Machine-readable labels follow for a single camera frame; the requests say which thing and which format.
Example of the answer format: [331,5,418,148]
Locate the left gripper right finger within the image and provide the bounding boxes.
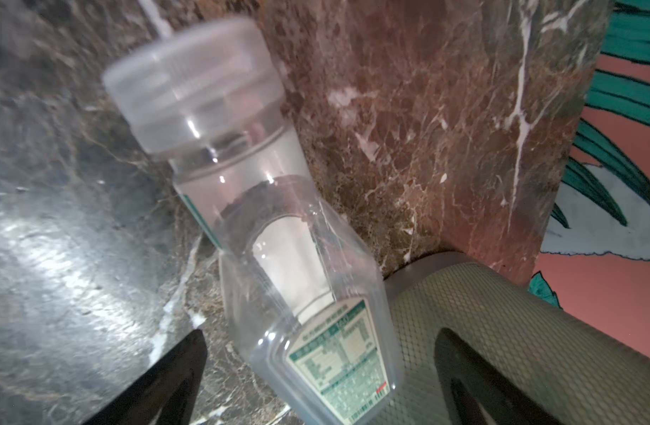
[434,328,560,424]

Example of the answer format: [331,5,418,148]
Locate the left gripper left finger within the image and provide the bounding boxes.
[86,329,207,424]

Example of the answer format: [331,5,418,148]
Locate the clear bottle green cap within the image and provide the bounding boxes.
[103,18,403,424]

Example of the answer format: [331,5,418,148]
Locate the grey mesh waste bin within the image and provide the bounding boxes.
[375,253,650,424]

